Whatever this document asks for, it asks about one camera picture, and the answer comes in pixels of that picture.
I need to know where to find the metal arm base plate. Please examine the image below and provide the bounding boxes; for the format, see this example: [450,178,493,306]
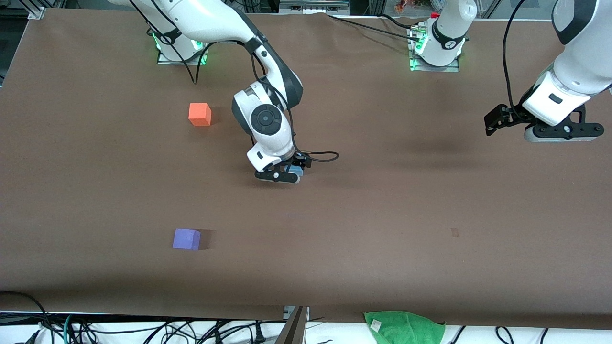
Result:
[407,24,469,73]
[157,29,211,66]

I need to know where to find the silver equipment box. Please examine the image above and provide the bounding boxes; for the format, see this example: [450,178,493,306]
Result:
[280,0,350,15]

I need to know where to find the grey metal post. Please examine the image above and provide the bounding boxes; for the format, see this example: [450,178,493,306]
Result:
[275,306,309,344]

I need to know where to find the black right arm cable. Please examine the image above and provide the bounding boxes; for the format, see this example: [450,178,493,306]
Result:
[128,0,340,163]

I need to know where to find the purple foam block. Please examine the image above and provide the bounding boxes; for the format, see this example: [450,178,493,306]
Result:
[173,228,202,251]

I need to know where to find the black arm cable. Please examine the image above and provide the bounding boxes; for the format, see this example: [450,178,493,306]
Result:
[502,0,526,109]
[128,0,340,163]

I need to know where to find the colourful small items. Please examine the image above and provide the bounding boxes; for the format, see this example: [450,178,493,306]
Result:
[394,0,432,13]

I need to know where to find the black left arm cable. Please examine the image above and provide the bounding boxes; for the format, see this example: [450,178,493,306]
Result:
[502,0,526,109]

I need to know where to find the thick black cable loop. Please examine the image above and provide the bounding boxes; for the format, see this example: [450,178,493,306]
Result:
[0,291,54,344]

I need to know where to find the orange foam block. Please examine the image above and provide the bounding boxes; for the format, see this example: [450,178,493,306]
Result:
[188,103,212,127]

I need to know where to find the black base power cable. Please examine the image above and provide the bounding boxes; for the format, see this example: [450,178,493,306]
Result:
[328,13,422,38]

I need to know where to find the brown table cover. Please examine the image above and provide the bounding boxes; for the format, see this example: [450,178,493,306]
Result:
[0,9,612,330]

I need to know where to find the green cloth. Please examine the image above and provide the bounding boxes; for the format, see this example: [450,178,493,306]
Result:
[363,311,446,344]

